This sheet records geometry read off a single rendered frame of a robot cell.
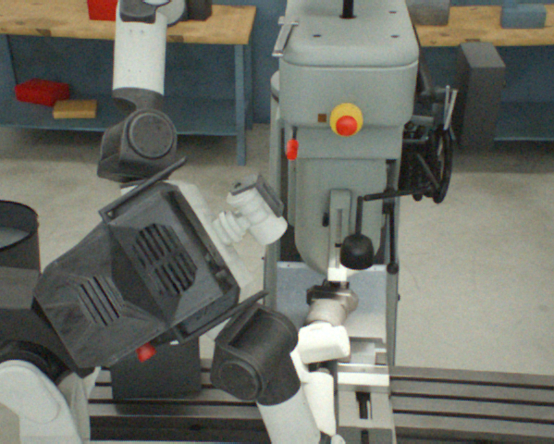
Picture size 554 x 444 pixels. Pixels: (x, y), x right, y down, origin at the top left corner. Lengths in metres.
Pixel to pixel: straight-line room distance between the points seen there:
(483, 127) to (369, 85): 0.57
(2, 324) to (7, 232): 2.40
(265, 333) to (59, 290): 0.36
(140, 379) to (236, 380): 0.73
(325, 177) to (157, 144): 0.45
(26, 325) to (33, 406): 0.16
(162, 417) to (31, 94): 4.30
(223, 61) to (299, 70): 4.66
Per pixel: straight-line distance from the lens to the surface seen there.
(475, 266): 4.60
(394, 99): 1.58
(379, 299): 2.42
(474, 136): 2.08
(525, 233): 5.00
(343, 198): 1.75
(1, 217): 3.97
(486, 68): 2.03
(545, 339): 4.14
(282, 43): 1.54
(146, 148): 1.46
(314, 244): 1.85
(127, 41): 1.56
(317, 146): 1.71
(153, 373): 2.16
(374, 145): 1.71
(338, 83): 1.56
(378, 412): 2.04
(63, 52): 6.43
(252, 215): 1.49
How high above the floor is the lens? 2.33
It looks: 28 degrees down
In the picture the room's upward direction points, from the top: straight up
